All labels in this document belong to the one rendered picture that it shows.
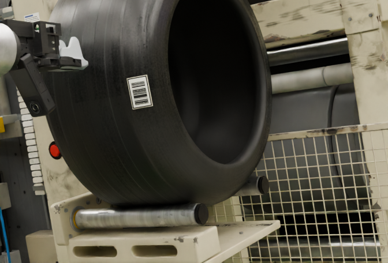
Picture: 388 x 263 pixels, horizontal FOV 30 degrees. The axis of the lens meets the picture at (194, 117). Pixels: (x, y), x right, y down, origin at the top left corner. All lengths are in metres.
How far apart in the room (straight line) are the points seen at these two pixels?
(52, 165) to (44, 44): 0.57
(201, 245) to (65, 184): 0.45
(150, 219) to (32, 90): 0.42
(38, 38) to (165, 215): 0.47
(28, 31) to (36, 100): 0.12
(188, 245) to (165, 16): 0.46
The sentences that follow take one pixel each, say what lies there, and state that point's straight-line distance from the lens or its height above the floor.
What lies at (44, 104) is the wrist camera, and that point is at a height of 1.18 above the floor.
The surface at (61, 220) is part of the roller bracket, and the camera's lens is 1.67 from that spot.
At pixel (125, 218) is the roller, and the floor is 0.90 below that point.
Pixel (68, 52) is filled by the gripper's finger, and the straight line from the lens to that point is 1.36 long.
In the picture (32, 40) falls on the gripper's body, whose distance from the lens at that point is 1.31.
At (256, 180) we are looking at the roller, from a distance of 1.72.
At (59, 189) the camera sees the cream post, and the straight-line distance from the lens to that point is 1.81.
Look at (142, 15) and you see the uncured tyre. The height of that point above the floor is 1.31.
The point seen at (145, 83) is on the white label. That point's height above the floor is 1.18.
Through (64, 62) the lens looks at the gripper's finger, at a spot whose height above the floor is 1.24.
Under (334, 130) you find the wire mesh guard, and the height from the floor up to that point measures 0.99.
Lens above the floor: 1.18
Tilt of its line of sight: 3 degrees down
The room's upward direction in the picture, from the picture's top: 9 degrees counter-clockwise
